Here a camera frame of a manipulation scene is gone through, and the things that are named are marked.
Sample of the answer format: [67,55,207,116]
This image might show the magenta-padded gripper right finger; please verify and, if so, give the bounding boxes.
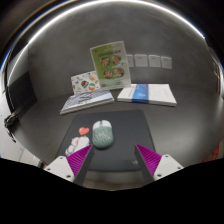
[134,143,185,184]

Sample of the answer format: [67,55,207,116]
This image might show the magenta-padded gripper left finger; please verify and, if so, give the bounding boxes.
[43,143,95,186]

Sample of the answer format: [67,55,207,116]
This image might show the green and white perforated mouse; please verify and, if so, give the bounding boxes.
[91,119,114,150]

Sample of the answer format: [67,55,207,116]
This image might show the black mouse pad heart print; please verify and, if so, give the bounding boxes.
[54,109,156,173]

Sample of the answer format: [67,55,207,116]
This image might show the black bag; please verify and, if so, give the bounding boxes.
[3,111,22,144]

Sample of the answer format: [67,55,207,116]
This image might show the grey patterned book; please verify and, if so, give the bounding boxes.
[59,89,116,116]

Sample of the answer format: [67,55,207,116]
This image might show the white book blue band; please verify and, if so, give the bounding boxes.
[116,83,178,108]

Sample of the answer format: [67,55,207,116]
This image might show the white sticker sheet card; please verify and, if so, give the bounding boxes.
[70,70,102,96]

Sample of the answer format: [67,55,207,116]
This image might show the white ceiling light strip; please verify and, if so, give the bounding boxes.
[6,0,206,83]

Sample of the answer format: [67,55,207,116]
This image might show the white wall notices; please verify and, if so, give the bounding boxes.
[125,53,173,70]

